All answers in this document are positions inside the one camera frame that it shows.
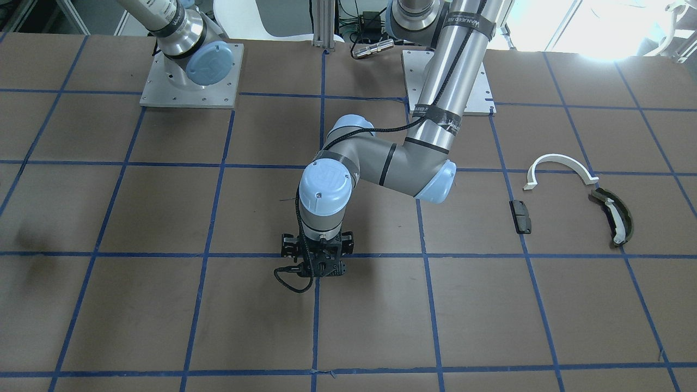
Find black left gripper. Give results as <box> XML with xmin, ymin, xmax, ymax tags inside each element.
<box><xmin>280</xmin><ymin>231</ymin><xmax>354</xmax><ymax>278</ymax></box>

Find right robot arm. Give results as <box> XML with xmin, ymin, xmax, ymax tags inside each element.
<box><xmin>118</xmin><ymin>1</ymin><xmax>234</xmax><ymax>86</ymax></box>

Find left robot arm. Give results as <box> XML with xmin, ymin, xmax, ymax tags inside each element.
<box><xmin>274</xmin><ymin>1</ymin><xmax>503</xmax><ymax>279</ymax></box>

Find small black rectangular part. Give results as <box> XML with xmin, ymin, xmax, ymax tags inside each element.
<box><xmin>509</xmin><ymin>199</ymin><xmax>532</xmax><ymax>234</ymax></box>

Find silver cylindrical connector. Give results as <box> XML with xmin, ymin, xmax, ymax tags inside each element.
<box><xmin>351</xmin><ymin>38</ymin><xmax>394</xmax><ymax>60</ymax></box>

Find white curved plastic part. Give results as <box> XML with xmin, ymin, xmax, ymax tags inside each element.
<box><xmin>523</xmin><ymin>154</ymin><xmax>600</xmax><ymax>191</ymax></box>

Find dark curved part with white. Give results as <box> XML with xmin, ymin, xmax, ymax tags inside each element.
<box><xmin>590</xmin><ymin>188</ymin><xmax>634</xmax><ymax>247</ymax></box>

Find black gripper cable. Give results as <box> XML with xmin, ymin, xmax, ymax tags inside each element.
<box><xmin>274</xmin><ymin>188</ymin><xmax>316</xmax><ymax>294</ymax></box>

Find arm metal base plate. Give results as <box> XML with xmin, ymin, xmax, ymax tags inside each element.
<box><xmin>402</xmin><ymin>50</ymin><xmax>496</xmax><ymax>116</ymax></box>
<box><xmin>139</xmin><ymin>42</ymin><xmax>244</xmax><ymax>109</ymax></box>

